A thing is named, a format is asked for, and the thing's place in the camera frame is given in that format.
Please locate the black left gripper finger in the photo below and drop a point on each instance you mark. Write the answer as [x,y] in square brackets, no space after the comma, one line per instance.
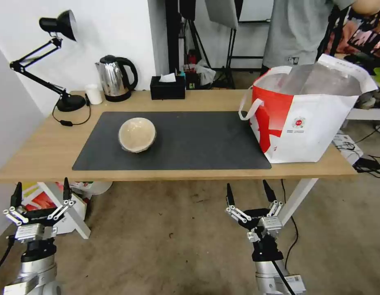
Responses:
[16,196]
[66,192]

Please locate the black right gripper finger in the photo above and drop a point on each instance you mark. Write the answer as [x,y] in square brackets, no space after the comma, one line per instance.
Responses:
[229,196]
[269,192]

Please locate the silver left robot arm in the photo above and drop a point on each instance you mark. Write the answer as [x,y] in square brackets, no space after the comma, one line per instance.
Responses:
[39,273]

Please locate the person's forearm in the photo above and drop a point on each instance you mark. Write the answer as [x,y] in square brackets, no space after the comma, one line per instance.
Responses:
[366,6]

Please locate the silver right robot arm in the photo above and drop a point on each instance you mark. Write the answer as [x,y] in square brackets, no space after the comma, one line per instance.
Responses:
[266,276]

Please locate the white plastic bag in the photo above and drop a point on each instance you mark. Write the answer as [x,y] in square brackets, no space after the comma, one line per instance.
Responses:
[97,187]

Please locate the white red takeout bag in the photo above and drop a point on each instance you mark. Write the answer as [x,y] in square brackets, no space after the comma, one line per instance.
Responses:
[300,138]

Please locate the clear plastic bag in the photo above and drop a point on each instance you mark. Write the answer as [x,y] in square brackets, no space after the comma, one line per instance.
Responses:
[206,73]

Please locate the white red cardboard box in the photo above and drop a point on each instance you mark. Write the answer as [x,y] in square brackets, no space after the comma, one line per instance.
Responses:
[36,201]

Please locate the white slanted table leg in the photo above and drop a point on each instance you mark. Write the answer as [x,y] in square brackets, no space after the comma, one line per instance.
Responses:
[300,196]
[76,219]

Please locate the black desk mat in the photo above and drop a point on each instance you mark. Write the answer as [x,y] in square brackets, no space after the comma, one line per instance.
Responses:
[193,141]

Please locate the black desk lamp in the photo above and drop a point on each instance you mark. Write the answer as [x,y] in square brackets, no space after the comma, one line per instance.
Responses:
[70,103]

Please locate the beige paper bowl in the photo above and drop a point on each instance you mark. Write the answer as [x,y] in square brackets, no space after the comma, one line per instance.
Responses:
[136,135]

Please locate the white cup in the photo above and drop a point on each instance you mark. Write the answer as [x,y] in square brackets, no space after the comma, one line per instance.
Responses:
[93,93]

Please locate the black power adapter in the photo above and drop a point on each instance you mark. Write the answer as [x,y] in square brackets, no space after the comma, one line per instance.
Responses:
[369,163]

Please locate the black tissue box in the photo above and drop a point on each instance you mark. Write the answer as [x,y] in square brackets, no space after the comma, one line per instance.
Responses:
[166,91]

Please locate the steel electric kettle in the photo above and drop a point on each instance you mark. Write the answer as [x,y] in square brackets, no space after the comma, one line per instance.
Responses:
[111,76]

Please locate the white shelf board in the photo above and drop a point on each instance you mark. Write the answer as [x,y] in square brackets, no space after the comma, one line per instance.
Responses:
[368,114]

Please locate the white tissue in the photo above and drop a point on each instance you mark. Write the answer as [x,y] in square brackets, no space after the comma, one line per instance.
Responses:
[167,77]

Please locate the person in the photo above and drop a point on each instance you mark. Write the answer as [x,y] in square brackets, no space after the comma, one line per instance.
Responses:
[288,30]

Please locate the colourful hanging clothes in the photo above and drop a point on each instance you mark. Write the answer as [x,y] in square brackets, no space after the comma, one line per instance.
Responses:
[368,37]

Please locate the grey softbox panel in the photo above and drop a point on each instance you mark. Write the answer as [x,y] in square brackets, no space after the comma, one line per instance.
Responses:
[222,12]

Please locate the black light stand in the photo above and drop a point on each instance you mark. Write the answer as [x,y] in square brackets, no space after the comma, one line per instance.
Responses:
[187,7]

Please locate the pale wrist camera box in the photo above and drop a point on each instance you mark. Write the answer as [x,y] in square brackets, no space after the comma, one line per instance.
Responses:
[30,232]
[269,223]

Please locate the black vertical post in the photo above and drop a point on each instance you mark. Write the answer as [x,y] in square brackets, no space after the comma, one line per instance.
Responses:
[173,30]

